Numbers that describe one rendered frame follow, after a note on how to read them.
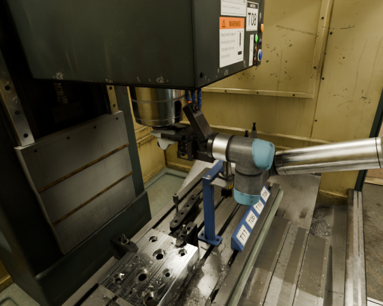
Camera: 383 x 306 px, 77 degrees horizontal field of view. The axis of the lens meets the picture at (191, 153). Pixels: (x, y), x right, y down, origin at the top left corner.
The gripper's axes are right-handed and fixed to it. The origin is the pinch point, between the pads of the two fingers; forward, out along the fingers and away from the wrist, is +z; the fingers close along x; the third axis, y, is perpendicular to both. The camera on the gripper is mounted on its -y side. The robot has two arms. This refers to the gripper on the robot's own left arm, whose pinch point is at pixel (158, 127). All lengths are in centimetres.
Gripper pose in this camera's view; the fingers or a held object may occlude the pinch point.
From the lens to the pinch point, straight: 77.9
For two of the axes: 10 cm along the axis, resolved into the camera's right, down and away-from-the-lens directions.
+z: -8.6, -2.0, 4.7
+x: 5.1, -4.0, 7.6
